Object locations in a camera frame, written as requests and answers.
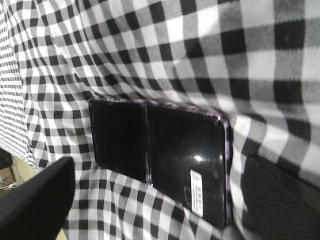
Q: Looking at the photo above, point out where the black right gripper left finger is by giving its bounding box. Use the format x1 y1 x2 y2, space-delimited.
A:
0 157 76 240

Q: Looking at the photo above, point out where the black foldable smartphone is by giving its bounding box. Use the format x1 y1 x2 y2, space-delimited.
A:
88 99 232 229

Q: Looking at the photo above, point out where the black white checkered quilt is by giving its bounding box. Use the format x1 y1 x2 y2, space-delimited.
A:
0 0 320 240

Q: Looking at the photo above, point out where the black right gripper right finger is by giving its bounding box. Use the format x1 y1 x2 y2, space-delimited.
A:
241 155 320 240

